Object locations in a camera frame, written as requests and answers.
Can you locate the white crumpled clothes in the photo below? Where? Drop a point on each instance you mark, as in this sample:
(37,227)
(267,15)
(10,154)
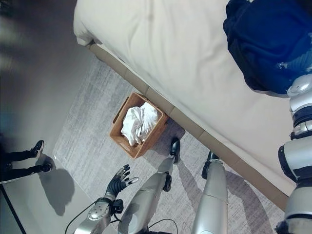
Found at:
(139,122)

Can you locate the robot leg silver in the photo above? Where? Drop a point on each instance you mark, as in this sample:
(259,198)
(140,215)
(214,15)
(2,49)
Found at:
(213,195)
(148,192)

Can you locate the woven wicker basket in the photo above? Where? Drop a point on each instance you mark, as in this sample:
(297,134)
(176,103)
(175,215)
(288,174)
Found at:
(146,146)

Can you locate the black metal bar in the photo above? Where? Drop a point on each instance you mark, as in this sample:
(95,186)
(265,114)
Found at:
(12,209)

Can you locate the grey patterned rug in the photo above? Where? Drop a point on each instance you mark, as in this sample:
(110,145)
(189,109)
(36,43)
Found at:
(92,136)

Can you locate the robot right arm silver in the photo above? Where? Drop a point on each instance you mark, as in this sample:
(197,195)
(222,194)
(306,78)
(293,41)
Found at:
(299,156)

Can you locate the robot right leg silver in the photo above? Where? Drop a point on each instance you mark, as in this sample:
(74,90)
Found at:
(213,195)

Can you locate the person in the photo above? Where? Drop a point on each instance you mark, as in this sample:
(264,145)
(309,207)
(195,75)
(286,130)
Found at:
(22,156)

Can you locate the robot left arm silver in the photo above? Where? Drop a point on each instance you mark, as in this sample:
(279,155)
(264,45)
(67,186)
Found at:
(97,214)

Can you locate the beige bed frame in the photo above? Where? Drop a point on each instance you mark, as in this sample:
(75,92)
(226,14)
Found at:
(187,123)

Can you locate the cream bed mattress cover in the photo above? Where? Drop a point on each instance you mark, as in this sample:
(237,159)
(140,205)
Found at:
(182,61)

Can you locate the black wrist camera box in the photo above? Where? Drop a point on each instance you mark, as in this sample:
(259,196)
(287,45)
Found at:
(118,206)

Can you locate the robot left leg silver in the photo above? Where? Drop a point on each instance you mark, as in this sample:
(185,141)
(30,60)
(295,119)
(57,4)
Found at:
(148,192)

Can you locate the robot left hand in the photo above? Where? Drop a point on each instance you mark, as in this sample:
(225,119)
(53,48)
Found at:
(119,183)

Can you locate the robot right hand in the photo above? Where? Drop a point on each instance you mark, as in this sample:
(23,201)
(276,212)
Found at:
(296,64)

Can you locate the dark blue garment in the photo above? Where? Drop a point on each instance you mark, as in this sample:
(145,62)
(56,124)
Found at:
(256,44)

